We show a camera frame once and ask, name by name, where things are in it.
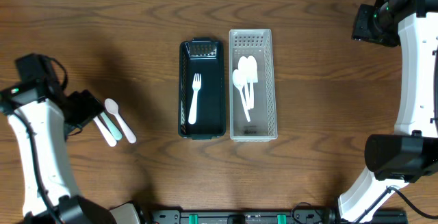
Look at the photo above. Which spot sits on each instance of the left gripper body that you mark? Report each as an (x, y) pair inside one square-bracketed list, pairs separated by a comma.
[(86, 108)]

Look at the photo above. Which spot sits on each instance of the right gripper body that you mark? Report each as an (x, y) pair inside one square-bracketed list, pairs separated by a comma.
[(380, 26)]

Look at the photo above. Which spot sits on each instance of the white plastic spoon group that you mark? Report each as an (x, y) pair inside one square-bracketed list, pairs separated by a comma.
[(113, 108)]

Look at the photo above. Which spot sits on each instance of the white plastic fork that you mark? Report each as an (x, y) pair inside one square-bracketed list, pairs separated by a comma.
[(115, 132), (105, 132), (196, 86)]

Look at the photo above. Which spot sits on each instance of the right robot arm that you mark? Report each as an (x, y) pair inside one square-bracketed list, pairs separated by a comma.
[(393, 161)]

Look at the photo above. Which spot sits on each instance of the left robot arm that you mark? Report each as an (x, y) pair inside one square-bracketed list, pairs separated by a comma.
[(42, 118)]

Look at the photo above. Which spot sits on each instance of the dark green plastic basket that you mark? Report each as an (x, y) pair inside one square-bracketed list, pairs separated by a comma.
[(204, 56)]

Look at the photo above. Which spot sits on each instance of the clear plastic basket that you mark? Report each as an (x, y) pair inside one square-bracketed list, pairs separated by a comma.
[(263, 124)]

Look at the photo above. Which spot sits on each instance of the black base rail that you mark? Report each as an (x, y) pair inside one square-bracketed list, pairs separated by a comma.
[(130, 213)]

